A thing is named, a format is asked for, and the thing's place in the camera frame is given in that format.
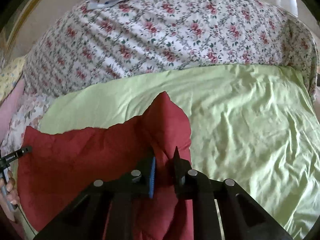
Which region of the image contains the yellow floral pillow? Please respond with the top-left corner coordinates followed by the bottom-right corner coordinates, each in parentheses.
top-left (0, 56), bottom-right (27, 100)

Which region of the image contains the red quilted jacket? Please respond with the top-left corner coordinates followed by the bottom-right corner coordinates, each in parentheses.
top-left (17, 91), bottom-right (194, 240)

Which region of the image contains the pale floral cloth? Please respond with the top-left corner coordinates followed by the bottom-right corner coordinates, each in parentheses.
top-left (1, 96), bottom-right (60, 160)

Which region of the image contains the person's left hand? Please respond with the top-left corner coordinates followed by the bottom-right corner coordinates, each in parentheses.
top-left (4, 170), bottom-right (20, 205)

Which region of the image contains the pink pillow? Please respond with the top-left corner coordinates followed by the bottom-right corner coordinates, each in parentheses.
top-left (0, 80), bottom-right (25, 135)

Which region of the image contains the rose print floral quilt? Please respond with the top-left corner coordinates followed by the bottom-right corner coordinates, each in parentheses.
top-left (22, 0), bottom-right (319, 103)

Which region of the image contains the light green bed sheet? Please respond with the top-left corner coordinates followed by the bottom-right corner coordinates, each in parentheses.
top-left (10, 64), bottom-right (320, 240)

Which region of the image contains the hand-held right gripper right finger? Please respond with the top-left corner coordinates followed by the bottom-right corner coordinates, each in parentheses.
top-left (166, 146), bottom-right (294, 240)

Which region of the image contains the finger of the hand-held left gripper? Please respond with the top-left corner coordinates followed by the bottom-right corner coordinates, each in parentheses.
top-left (14, 146), bottom-right (33, 157)

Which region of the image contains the gold picture frame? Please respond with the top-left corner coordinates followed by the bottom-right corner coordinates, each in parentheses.
top-left (7, 0), bottom-right (54, 38)

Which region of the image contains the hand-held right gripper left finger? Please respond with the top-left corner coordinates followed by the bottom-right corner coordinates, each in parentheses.
top-left (32, 156), bottom-right (157, 240)

